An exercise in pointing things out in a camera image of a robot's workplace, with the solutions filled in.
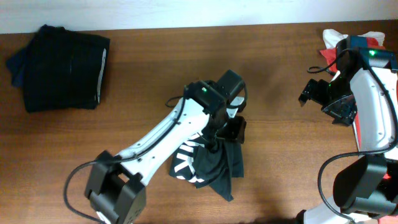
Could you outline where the dark green t-shirt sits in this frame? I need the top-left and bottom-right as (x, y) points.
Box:
(169, 133), (244, 202)

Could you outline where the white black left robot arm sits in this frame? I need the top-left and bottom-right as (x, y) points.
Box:
(85, 96), (246, 223)

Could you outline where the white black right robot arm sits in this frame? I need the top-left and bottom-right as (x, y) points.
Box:
(297, 67), (397, 223)

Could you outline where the folded black clothes stack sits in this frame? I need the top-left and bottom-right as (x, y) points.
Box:
(6, 25), (111, 113)

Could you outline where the red garment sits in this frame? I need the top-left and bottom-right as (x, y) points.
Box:
(322, 38), (397, 223)

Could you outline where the white garment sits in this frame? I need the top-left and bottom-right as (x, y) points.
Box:
(322, 29), (386, 49)

